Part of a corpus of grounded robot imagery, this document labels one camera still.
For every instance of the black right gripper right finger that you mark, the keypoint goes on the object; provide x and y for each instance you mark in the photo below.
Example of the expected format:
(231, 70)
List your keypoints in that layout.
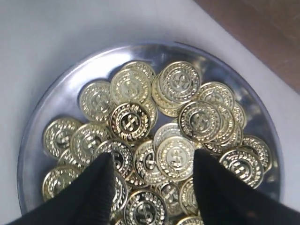
(223, 199)

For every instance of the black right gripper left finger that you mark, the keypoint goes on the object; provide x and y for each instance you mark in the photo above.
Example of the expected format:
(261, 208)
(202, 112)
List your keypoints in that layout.
(86, 201)

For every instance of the round steel plate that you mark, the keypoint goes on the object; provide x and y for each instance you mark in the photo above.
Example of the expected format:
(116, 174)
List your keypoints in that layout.
(150, 106)

